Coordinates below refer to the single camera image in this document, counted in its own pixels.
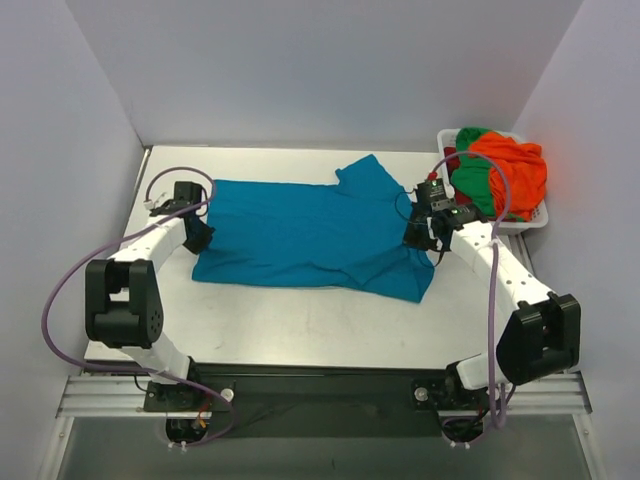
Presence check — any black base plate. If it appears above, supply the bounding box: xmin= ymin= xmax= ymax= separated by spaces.
xmin=143 ymin=364 xmax=489 ymax=443

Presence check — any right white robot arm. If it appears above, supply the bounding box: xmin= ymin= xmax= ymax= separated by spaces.
xmin=403 ymin=202 xmax=581 ymax=408

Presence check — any white plastic laundry basket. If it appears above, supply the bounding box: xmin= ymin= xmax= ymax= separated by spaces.
xmin=436 ymin=128 xmax=549 ymax=236

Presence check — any red t shirt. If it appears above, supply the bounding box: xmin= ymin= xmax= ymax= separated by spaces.
xmin=444 ymin=147 xmax=459 ymax=167

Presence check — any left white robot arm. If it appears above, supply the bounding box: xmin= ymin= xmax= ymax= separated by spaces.
xmin=85 ymin=200 xmax=214 ymax=412

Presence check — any blue t shirt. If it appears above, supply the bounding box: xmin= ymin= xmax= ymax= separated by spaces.
xmin=192 ymin=155 xmax=435 ymax=303

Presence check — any aluminium frame rail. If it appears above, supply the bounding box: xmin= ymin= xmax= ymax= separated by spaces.
xmin=56 ymin=375 xmax=147 ymax=418

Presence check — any green t shirt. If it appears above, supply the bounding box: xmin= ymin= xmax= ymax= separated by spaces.
xmin=447 ymin=127 xmax=515 ymax=219

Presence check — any orange t shirt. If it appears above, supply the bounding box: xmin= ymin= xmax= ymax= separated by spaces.
xmin=470 ymin=131 xmax=547 ymax=222

